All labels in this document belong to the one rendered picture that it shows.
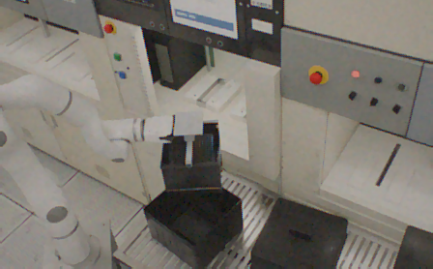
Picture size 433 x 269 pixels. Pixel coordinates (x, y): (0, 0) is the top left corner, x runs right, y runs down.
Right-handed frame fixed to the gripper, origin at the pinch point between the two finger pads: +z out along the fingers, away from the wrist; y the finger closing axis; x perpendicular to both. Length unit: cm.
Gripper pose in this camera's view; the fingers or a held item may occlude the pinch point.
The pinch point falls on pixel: (187, 127)
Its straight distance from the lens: 167.3
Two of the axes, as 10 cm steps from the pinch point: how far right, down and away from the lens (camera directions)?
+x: -0.8, -7.4, -6.7
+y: -0.1, 6.7, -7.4
